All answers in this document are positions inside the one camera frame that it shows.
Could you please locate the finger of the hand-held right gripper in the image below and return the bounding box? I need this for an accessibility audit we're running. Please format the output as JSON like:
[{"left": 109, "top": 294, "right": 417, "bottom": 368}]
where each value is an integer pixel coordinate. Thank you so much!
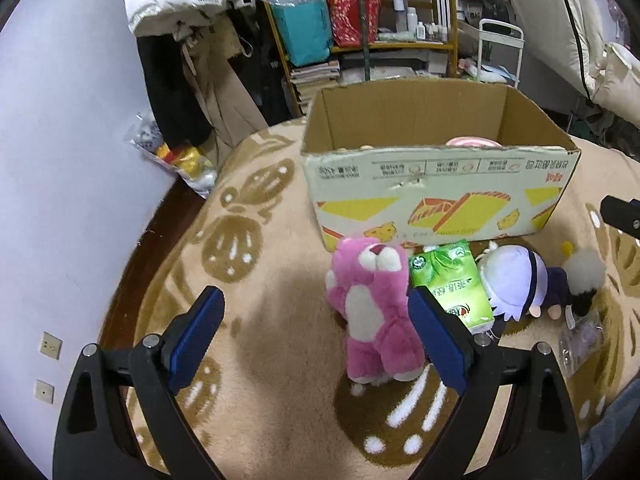
[{"left": 601, "top": 195, "right": 640, "bottom": 241}]

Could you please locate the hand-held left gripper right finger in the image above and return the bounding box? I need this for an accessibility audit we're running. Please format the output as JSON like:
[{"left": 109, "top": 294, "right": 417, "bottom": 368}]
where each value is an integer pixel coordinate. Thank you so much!
[{"left": 407, "top": 285, "right": 583, "bottom": 480}]

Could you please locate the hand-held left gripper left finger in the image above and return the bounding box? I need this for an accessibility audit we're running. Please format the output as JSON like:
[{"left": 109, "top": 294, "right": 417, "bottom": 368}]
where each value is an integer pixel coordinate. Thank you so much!
[{"left": 52, "top": 285, "right": 226, "bottom": 480}]

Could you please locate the green tissue pack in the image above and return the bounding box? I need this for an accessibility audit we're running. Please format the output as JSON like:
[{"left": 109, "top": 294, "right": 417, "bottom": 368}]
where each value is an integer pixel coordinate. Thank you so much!
[{"left": 407, "top": 240, "right": 497, "bottom": 333}]

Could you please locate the small grey-haired dark plush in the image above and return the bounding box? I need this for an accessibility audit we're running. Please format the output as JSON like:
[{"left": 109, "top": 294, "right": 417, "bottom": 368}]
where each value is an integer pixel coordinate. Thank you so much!
[{"left": 560, "top": 242, "right": 607, "bottom": 318}]

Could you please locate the pink bear plush toy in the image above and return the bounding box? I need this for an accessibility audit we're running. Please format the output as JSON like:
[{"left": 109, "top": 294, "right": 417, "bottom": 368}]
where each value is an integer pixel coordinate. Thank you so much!
[{"left": 325, "top": 236, "right": 427, "bottom": 385}]

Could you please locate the purple-haired plush doll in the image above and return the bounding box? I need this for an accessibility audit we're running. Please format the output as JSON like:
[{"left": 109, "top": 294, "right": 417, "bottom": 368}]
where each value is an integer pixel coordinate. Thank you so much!
[{"left": 475, "top": 241, "right": 571, "bottom": 322}]

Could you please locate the printed cardboard box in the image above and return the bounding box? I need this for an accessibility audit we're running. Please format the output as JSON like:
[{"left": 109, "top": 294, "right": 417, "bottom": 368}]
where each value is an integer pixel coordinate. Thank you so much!
[{"left": 300, "top": 79, "right": 582, "bottom": 253}]

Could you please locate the beige brown patterned blanket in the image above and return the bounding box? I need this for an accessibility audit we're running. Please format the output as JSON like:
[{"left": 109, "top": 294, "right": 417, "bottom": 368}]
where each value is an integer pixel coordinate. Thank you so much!
[{"left": 120, "top": 120, "right": 640, "bottom": 480}]

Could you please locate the clear plastic packet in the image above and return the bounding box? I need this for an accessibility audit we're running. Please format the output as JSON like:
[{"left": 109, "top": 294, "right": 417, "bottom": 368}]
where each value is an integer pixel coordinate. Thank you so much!
[{"left": 557, "top": 310, "right": 606, "bottom": 378}]

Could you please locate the pink item in box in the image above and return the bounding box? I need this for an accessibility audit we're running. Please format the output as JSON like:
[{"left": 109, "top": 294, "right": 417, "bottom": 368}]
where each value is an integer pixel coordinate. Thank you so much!
[{"left": 446, "top": 136, "right": 503, "bottom": 149}]

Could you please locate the plastic bag of toys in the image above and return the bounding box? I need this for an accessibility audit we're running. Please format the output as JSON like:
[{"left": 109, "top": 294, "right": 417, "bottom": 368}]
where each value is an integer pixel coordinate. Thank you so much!
[{"left": 125, "top": 112, "right": 219, "bottom": 199}]

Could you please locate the person's blue trouser leg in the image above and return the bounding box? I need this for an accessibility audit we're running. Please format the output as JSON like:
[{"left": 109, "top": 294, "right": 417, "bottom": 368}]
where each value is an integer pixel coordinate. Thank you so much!
[{"left": 581, "top": 375, "right": 640, "bottom": 480}]

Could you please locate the cream folding mattress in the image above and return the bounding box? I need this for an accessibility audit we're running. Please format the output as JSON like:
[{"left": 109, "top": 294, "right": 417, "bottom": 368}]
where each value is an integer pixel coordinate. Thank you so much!
[{"left": 490, "top": 0, "right": 640, "bottom": 117}]

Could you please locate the white utility cart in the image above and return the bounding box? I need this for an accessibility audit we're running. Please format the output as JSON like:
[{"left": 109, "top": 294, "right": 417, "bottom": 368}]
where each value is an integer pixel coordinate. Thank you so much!
[{"left": 457, "top": 19, "right": 525, "bottom": 92}]

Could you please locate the beige trench coat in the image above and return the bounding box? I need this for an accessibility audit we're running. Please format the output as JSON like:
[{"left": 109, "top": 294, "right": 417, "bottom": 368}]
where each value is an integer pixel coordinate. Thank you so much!
[{"left": 172, "top": 22, "right": 269, "bottom": 162}]

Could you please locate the black coat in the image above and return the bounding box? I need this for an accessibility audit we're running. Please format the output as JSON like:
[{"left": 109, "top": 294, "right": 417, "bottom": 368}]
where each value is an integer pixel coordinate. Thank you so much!
[{"left": 137, "top": 35, "right": 217, "bottom": 147}]

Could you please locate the yellow wooden shelf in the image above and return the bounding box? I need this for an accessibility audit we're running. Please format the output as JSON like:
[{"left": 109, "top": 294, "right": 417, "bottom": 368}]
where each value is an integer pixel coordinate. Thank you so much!
[{"left": 247, "top": 0, "right": 462, "bottom": 117}]

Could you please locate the group of toiletry bottles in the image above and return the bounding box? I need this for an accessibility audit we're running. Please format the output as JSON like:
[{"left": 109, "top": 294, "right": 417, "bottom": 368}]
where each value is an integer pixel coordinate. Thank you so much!
[{"left": 392, "top": 0, "right": 453, "bottom": 43}]

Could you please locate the stack of books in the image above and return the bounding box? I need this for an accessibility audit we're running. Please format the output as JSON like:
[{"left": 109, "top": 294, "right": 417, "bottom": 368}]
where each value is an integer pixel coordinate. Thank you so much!
[{"left": 290, "top": 60, "right": 342, "bottom": 116}]

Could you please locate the green pole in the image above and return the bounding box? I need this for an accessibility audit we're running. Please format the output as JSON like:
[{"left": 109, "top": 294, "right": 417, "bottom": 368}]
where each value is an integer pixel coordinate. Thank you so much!
[{"left": 355, "top": 0, "right": 377, "bottom": 83}]

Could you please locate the teal bag in plastic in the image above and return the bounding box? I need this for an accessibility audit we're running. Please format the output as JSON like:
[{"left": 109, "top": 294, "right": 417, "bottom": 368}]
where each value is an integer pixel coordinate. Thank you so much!
[{"left": 260, "top": 0, "right": 333, "bottom": 67}]

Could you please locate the red patterned gift bag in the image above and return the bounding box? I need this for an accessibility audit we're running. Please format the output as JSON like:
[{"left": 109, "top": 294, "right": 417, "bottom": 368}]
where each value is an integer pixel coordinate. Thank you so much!
[{"left": 322, "top": 0, "right": 385, "bottom": 49}]

